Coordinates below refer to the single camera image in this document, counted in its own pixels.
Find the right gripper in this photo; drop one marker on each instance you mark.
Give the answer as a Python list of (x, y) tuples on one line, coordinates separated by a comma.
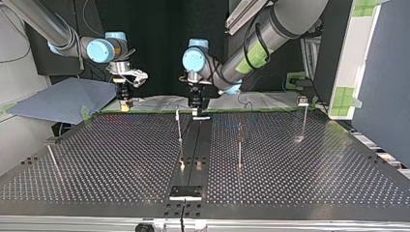
[(124, 92)]

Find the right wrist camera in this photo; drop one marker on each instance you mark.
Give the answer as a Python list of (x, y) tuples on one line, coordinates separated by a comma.
[(138, 76)]

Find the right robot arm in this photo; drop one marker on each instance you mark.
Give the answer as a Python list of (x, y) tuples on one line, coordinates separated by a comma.
[(58, 30)]

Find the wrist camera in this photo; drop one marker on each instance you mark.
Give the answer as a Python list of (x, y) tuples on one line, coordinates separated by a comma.
[(199, 82), (138, 76)]

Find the black panel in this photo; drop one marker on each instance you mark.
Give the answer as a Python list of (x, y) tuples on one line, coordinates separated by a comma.
[(154, 48)]

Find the metal post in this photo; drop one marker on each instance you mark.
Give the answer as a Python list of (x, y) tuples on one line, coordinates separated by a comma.
[(304, 119), (240, 145), (54, 161), (179, 129)]

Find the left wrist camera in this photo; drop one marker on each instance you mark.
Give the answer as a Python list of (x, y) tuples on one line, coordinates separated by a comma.
[(199, 82)]

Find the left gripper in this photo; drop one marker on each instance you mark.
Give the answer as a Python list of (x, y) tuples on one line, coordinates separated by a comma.
[(195, 96)]

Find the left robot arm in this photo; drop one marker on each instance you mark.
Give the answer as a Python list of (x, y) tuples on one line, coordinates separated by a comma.
[(277, 22)]

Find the grey board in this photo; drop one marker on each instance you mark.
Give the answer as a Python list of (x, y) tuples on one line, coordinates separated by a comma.
[(64, 100)]

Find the connector holder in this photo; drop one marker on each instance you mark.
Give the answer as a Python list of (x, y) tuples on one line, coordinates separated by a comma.
[(185, 192)]

